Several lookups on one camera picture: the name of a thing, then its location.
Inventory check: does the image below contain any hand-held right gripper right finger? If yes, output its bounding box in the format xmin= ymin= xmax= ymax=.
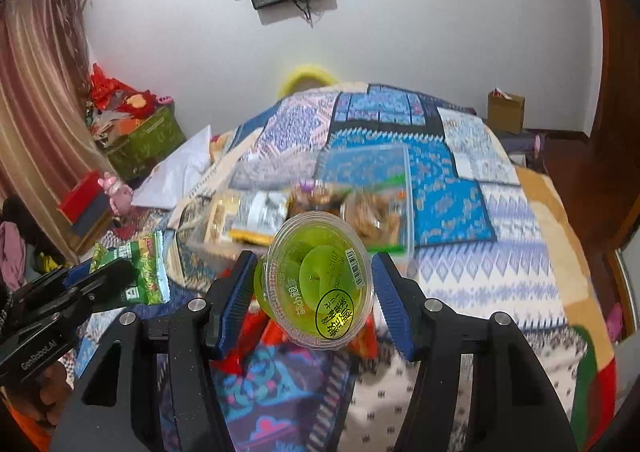
xmin=372 ymin=252 xmax=573 ymax=452

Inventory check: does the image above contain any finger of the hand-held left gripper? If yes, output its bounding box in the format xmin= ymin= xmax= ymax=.
xmin=10 ymin=259 xmax=98 ymax=313
xmin=0 ymin=259 xmax=139 ymax=337

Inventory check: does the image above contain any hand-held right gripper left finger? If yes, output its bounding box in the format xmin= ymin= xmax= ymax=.
xmin=50 ymin=251 xmax=258 ymax=452

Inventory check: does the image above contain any green snack packet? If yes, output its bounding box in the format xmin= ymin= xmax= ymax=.
xmin=90 ymin=231 xmax=172 ymax=305

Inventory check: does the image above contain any green jelly cup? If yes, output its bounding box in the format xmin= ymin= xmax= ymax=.
xmin=254 ymin=211 xmax=375 ymax=352

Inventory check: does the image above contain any beige cake packet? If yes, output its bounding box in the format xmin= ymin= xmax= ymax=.
xmin=206 ymin=197 xmax=242 ymax=243

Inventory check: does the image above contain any dark nut snack packet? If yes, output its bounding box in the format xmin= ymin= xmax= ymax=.
xmin=289 ymin=181 xmax=352 ymax=216

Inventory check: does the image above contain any clear divided plastic container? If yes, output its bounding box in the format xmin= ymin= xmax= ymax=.
xmin=200 ymin=142 xmax=417 ymax=260

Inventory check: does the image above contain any person's left hand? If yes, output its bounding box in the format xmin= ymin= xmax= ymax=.
xmin=39 ymin=362 xmax=77 ymax=413

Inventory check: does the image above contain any red and yellow snack packet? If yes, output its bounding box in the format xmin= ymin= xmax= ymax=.
xmin=349 ymin=317 xmax=382 ymax=359

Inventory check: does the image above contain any red box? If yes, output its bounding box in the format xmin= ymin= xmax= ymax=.
xmin=56 ymin=171 xmax=115 ymax=253

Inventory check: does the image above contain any pink plush toy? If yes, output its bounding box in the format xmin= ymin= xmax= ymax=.
xmin=102 ymin=172 xmax=134 ymax=215

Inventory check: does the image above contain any white plastic bag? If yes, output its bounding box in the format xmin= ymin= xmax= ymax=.
xmin=131 ymin=126 xmax=214 ymax=211

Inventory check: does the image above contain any green storage box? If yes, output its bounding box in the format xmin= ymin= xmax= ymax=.
xmin=105 ymin=106 xmax=189 ymax=181

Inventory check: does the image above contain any tan fleece blanket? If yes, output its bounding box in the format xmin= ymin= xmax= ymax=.
xmin=514 ymin=166 xmax=619 ymax=435

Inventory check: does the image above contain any red plush toy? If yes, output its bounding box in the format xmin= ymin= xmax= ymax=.
xmin=122 ymin=90 xmax=159 ymax=121

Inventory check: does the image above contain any striped brown curtain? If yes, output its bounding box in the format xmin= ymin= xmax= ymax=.
xmin=0 ymin=0 xmax=117 ymax=213

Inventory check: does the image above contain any red paper decoration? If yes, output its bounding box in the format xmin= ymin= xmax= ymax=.
xmin=89 ymin=62 xmax=132 ymax=108

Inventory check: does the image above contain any cardboard box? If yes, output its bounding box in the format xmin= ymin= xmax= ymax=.
xmin=487 ymin=89 xmax=526 ymax=135

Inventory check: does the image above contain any yellow foam arch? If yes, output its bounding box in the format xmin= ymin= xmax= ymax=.
xmin=277 ymin=64 xmax=342 ymax=98

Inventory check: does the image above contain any wooden door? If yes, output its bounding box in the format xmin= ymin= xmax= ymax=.
xmin=584 ymin=0 xmax=640 ymax=255

